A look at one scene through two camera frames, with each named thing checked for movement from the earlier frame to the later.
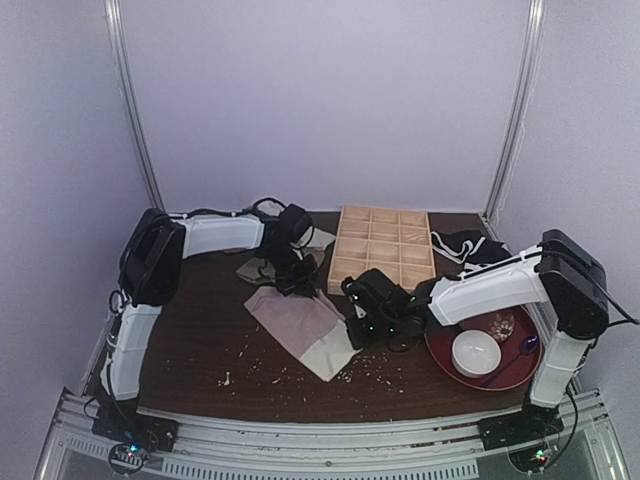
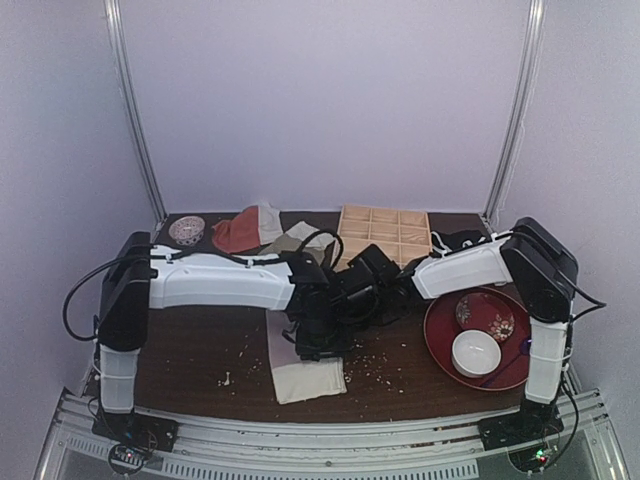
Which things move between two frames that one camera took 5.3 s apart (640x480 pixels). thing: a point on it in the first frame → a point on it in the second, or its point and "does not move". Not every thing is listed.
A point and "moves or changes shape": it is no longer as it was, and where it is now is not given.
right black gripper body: [355, 307] → [357, 282]
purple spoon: [528, 347] does not move
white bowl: [475, 352] does not move
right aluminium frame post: [532, 42] does not move
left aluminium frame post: [113, 11] does not move
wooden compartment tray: [397, 243] does not move
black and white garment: [468, 247] does not move
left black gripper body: [293, 282] → [317, 347]
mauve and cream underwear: [309, 328] moves or changes shape
